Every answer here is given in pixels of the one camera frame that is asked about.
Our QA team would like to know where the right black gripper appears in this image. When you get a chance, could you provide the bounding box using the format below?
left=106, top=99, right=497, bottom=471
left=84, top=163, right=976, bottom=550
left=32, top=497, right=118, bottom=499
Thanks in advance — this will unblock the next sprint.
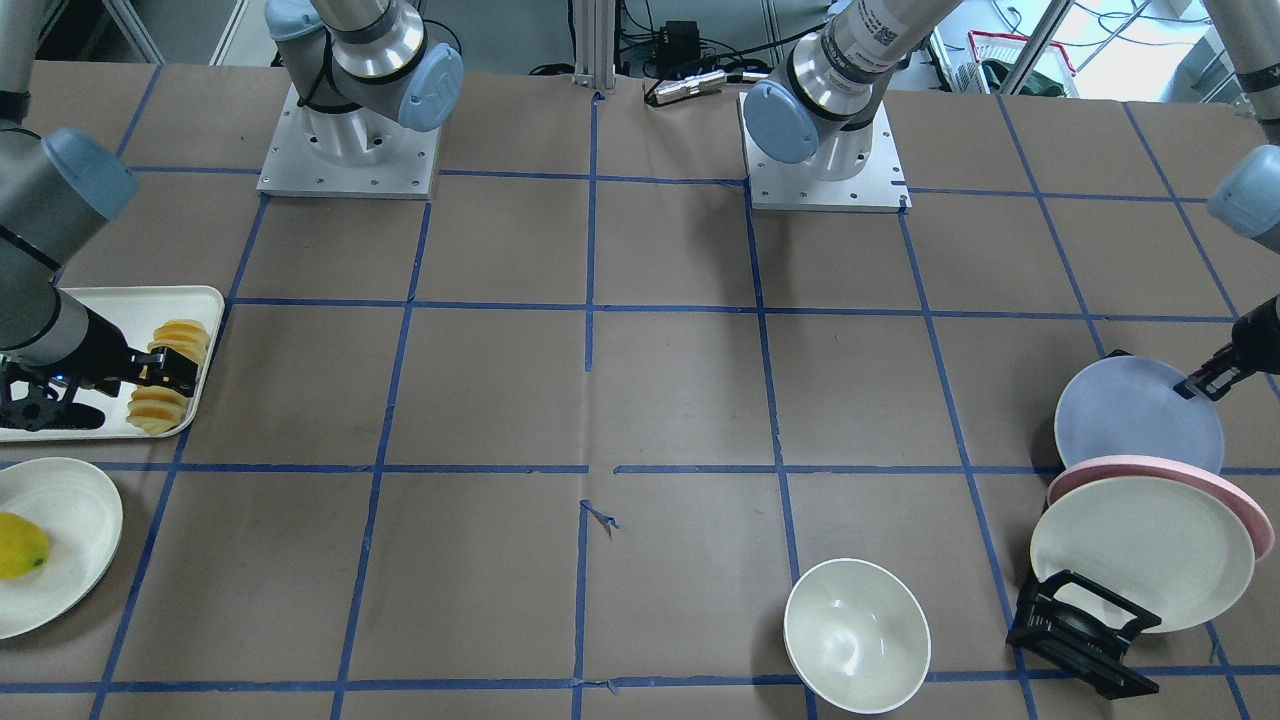
left=1, top=340, right=198, bottom=433

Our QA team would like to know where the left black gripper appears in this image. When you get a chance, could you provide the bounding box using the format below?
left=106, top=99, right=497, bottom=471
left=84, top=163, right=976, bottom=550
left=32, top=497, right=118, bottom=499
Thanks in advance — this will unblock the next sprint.
left=1172, top=296, right=1279, bottom=402

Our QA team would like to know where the sliced yellow bread loaf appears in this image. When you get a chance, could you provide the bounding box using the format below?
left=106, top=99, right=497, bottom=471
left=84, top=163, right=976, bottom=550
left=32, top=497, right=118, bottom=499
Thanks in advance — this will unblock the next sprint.
left=125, top=319, right=211, bottom=436

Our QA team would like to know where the blue plate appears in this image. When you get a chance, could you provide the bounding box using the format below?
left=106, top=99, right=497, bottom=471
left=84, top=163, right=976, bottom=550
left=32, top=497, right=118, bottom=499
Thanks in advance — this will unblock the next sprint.
left=1053, top=355, right=1226, bottom=473

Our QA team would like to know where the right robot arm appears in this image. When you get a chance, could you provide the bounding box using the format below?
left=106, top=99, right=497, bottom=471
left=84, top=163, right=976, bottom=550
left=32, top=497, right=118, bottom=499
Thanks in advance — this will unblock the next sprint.
left=3, top=1, right=465, bottom=439

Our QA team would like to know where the pink plate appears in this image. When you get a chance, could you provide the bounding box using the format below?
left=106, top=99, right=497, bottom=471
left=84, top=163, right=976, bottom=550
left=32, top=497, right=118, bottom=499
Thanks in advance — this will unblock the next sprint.
left=1046, top=454, right=1276, bottom=562

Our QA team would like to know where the cream plate with lemon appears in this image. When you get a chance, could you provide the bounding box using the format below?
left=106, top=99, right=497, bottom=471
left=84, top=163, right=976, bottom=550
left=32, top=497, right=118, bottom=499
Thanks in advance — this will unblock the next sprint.
left=1, top=457, right=123, bottom=639

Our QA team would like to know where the cream plate in rack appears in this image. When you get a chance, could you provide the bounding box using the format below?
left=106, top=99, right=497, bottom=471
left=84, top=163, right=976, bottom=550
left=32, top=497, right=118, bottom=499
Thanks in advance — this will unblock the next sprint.
left=1030, top=477, right=1254, bottom=633

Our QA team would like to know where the cream rectangular tray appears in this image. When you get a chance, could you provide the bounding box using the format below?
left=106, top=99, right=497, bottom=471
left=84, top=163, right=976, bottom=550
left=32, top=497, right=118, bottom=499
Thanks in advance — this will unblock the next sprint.
left=1, top=284, right=225, bottom=445

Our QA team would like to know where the yellow lemon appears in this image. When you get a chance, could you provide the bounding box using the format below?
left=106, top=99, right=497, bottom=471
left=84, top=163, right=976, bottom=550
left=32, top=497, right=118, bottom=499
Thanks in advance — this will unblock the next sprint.
left=1, top=512, right=50, bottom=580

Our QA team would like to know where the black dish rack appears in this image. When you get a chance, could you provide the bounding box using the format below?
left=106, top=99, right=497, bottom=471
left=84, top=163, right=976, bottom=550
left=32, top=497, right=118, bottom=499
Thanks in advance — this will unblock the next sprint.
left=1006, top=348, right=1158, bottom=700

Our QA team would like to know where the cream bowl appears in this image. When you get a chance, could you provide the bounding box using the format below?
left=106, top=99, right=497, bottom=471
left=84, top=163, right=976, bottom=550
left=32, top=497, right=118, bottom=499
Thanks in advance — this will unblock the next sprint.
left=783, top=559, right=932, bottom=715

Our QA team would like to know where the silver cylindrical connector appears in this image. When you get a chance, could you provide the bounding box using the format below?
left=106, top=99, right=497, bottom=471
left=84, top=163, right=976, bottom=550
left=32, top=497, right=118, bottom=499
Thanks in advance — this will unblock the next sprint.
left=643, top=69, right=730, bottom=108

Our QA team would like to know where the black power adapter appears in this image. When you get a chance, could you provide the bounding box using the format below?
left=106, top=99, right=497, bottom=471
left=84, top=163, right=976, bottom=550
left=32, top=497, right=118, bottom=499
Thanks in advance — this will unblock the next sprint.
left=653, top=20, right=701, bottom=74

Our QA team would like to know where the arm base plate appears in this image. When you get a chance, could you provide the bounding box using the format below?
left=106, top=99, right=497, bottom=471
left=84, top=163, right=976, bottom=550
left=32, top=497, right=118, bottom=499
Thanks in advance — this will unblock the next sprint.
left=739, top=87, right=911, bottom=213
left=257, top=88, right=442, bottom=200

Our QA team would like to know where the aluminium frame post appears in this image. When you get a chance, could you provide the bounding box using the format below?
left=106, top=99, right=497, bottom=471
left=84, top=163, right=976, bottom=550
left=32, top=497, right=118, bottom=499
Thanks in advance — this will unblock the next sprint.
left=570, top=0, right=618, bottom=95

